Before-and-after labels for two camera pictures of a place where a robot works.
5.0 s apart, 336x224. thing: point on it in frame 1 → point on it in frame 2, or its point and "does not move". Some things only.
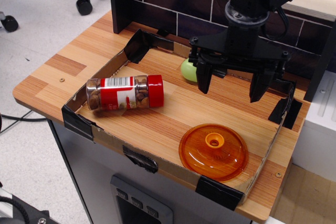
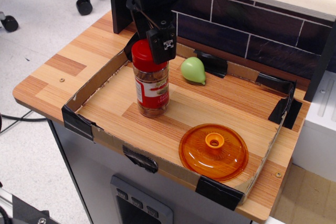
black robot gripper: (241, 46) → (151, 5)
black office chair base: (84, 6) does not move
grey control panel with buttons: (133, 205) does not move
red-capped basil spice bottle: (125, 93) → (152, 82)
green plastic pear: (189, 71) does not move
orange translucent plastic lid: (214, 152) does not move
